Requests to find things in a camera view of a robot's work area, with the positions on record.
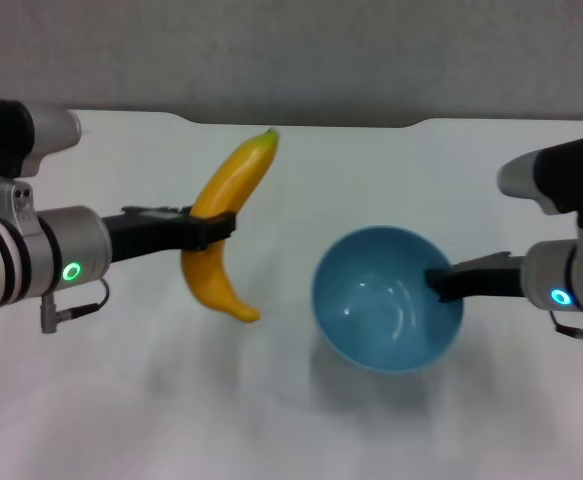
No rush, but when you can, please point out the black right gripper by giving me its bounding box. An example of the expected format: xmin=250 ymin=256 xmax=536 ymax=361
xmin=424 ymin=250 xmax=526 ymax=305

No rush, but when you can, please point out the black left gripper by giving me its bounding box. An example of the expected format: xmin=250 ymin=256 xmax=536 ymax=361
xmin=101 ymin=204 xmax=237 ymax=265

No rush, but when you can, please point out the yellow banana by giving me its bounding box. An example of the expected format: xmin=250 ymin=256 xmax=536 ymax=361
xmin=180 ymin=126 xmax=280 ymax=324

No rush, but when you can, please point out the blue bowl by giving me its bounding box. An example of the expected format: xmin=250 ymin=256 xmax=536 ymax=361
xmin=310 ymin=224 xmax=466 ymax=376

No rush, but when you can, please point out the right arm cable with plug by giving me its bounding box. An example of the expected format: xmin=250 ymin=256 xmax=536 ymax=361
xmin=549 ymin=308 xmax=583 ymax=350

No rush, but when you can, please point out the arm cable with plug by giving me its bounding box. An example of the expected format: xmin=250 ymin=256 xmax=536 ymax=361
xmin=549 ymin=308 xmax=583 ymax=350
xmin=39 ymin=278 xmax=112 ymax=335

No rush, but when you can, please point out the left arm cable with plug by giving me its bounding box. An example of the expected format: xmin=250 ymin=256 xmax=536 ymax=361
xmin=39 ymin=278 xmax=112 ymax=335

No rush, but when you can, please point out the left wrist camera black silver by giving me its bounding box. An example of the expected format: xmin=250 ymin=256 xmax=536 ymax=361
xmin=0 ymin=96 xmax=84 ymax=221

